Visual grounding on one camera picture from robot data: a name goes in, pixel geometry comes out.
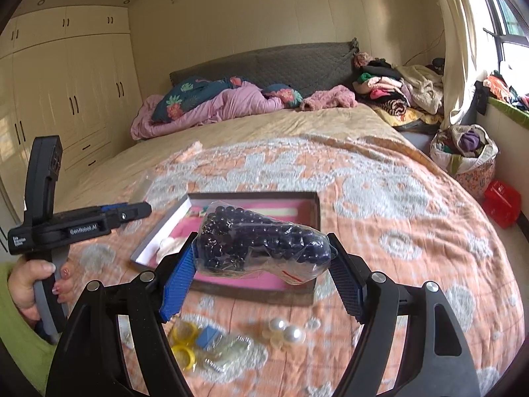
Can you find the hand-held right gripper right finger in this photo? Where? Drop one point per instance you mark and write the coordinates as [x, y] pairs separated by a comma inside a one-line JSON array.
[[349, 287]]

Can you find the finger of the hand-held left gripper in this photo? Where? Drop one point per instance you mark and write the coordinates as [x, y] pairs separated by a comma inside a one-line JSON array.
[[130, 213], [113, 207]]

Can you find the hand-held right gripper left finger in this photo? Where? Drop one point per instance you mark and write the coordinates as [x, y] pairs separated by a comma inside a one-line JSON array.
[[177, 283]]

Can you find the white hair clip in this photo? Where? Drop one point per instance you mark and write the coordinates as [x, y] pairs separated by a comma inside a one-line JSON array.
[[169, 248]]

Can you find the shallow cardboard box pink lining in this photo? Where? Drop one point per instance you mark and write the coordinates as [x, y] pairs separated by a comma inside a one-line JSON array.
[[248, 287]]

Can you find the pearl hair clip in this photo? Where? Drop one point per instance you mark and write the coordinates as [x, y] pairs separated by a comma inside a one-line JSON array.
[[289, 333]]

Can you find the bag of black beads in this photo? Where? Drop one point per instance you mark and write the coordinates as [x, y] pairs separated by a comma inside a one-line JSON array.
[[256, 235]]

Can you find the person's left forearm green sleeve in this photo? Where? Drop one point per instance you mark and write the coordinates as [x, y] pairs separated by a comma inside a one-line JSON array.
[[20, 347]]

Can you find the person's left hand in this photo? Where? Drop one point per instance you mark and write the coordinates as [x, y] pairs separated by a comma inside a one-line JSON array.
[[22, 285]]

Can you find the small blue box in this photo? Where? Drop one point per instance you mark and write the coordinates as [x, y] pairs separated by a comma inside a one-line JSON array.
[[208, 336]]

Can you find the orange and white blanket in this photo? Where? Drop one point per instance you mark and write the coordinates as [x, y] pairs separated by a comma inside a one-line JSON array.
[[392, 223]]

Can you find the cream wardrobe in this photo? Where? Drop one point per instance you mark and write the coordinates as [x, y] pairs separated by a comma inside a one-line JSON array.
[[62, 91]]

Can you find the large floral pillow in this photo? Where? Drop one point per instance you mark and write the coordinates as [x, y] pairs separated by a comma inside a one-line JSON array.
[[186, 95]]

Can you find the pink quilt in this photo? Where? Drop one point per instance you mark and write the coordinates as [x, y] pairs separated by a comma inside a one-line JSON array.
[[231, 105]]

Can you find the red plastic basket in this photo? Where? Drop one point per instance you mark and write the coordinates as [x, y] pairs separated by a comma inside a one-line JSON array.
[[502, 202]]

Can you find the beige bedsheet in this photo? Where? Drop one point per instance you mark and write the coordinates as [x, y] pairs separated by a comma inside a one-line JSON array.
[[289, 122]]

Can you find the floral bag of clothes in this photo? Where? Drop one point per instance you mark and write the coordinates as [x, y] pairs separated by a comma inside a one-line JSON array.
[[463, 153]]

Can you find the pink fuzzy garment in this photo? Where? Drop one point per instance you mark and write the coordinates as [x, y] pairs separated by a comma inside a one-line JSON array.
[[330, 97]]

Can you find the small floral pillow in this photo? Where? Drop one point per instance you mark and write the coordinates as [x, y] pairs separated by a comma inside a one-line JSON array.
[[285, 93]]

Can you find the pile of clothes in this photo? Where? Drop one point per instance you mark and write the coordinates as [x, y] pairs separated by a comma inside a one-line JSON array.
[[396, 87]]

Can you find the grey quilted headboard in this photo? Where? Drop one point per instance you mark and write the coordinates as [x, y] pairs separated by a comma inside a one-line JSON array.
[[289, 64]]

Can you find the clothes on window sill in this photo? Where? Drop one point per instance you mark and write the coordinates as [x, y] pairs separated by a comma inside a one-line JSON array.
[[506, 91]]

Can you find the cream curtain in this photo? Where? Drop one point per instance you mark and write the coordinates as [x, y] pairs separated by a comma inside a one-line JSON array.
[[458, 49]]

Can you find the window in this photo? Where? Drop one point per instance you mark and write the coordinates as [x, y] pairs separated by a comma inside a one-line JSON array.
[[508, 4]]

